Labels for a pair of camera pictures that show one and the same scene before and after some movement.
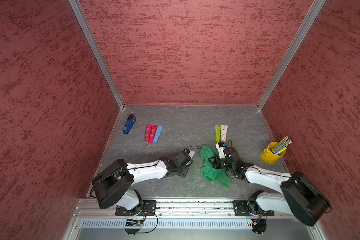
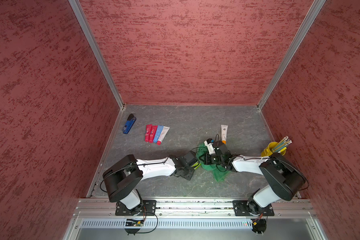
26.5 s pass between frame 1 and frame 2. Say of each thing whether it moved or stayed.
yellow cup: stayed
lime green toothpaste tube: moved
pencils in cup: stayed
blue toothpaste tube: stayed
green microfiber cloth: moved
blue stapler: stayed
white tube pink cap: moved
